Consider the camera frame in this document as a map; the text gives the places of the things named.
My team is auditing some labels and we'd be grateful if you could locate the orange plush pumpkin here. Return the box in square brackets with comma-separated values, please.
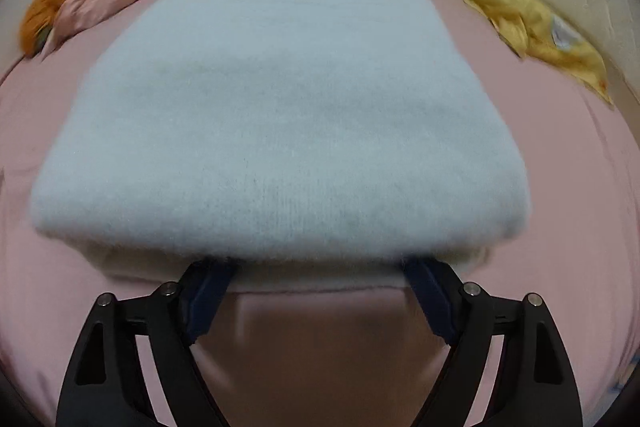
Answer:
[18, 0, 66, 58]

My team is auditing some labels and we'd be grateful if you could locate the pink bed sheet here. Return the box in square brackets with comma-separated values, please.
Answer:
[1, 0, 639, 426]

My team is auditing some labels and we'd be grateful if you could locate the yellow patterned blanket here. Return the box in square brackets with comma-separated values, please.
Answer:
[464, 0, 613, 106]

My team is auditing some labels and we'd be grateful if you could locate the white fluffy cardigan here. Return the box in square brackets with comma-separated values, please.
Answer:
[30, 0, 532, 267]

